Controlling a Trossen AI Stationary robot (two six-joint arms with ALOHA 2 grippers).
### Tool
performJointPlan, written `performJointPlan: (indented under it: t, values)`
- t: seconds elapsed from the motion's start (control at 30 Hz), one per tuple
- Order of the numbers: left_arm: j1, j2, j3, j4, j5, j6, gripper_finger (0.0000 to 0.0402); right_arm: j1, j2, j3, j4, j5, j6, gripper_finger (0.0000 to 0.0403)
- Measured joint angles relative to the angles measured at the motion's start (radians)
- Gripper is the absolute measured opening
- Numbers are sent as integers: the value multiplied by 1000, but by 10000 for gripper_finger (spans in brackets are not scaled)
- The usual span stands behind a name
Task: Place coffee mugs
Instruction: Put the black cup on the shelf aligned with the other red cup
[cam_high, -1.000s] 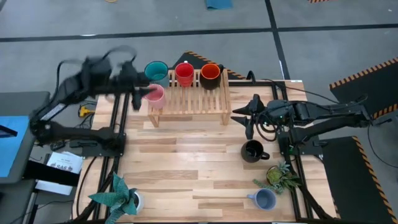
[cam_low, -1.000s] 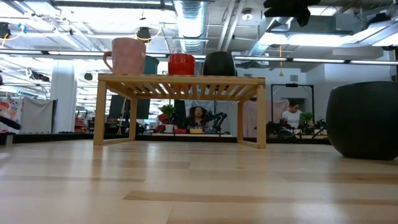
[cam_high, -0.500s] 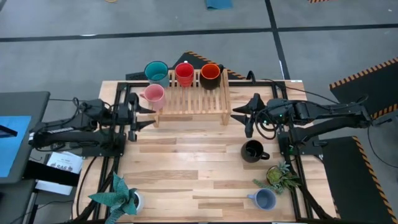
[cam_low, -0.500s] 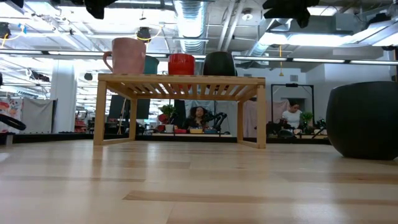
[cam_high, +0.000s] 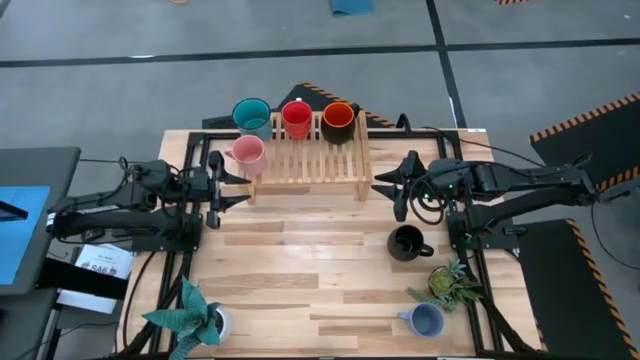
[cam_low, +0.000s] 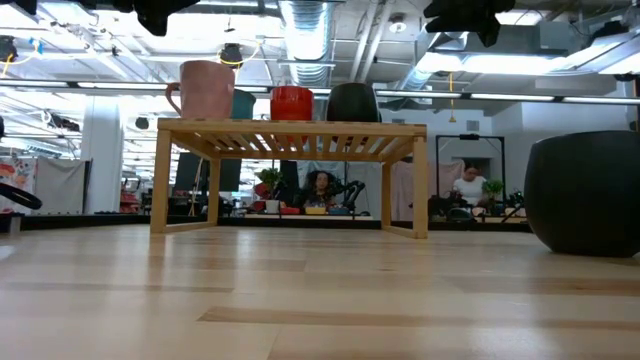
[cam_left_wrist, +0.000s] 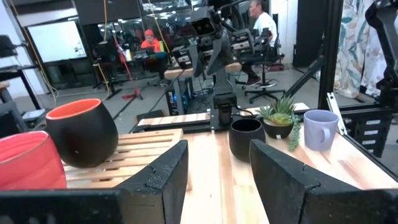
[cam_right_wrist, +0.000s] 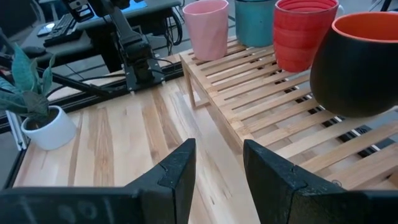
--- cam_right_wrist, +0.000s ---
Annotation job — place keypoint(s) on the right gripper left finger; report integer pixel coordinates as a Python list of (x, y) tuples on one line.
[(168, 199)]

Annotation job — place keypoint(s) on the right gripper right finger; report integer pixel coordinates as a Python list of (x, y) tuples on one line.
[(280, 199)]

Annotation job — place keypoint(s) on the black mug with orange inside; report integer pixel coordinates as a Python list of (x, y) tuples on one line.
[(351, 77)]

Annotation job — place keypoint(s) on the red mug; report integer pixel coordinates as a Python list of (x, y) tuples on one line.
[(295, 37)]

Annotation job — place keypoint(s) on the pink mug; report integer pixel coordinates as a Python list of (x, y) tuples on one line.
[(206, 31)]

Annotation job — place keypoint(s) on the teal mug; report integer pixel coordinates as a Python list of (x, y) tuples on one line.
[(253, 25)]

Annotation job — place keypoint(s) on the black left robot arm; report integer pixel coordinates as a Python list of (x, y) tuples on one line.
[(136, 53)]

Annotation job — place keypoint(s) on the wooden slatted rack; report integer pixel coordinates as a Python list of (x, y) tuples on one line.
[(264, 102)]

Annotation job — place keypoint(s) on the green plant in white pot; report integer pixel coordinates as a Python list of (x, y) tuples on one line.
[(51, 130)]

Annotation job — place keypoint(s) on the silver aluminium profile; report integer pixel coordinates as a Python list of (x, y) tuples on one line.
[(17, 130)]

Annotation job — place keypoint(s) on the grey desk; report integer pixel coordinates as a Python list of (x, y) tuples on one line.
[(164, 4)]

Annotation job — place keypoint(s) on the blue flat panel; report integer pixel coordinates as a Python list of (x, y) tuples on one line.
[(138, 6)]

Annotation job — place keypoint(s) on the black computer mouse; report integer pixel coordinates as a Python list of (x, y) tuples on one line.
[(34, 51)]

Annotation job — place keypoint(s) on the black keyboard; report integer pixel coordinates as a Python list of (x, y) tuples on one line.
[(62, 29)]

